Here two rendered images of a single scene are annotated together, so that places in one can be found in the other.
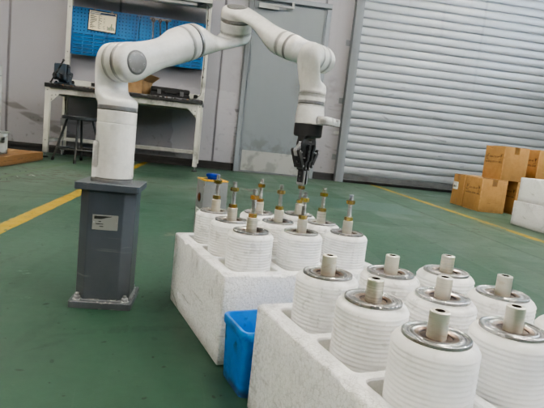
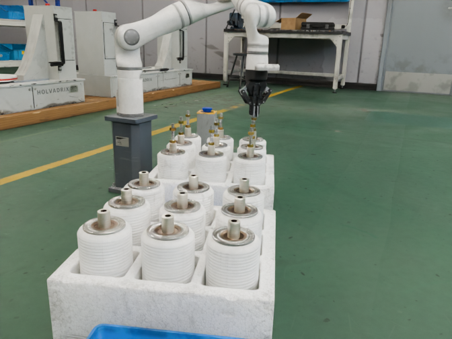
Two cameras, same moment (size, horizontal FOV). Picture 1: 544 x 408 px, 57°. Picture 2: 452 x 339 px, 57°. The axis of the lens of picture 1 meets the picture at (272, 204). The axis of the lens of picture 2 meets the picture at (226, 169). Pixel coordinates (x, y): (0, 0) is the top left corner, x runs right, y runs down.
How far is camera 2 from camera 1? 0.75 m
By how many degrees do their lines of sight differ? 32
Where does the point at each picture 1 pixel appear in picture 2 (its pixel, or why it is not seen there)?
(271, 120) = (416, 41)
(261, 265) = (173, 175)
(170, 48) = (159, 23)
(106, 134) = (120, 85)
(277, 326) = not seen: hidden behind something
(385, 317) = (113, 212)
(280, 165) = (423, 84)
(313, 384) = not seen: hidden behind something
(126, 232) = (134, 148)
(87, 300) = (118, 188)
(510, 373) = (144, 255)
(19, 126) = (214, 62)
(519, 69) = not seen: outside the picture
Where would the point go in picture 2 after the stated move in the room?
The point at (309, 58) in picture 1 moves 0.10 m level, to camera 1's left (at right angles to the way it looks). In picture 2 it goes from (247, 18) to (220, 18)
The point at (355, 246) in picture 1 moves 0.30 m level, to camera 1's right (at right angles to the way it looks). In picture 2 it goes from (247, 167) to (350, 187)
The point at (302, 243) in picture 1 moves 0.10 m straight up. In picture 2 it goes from (202, 162) to (203, 128)
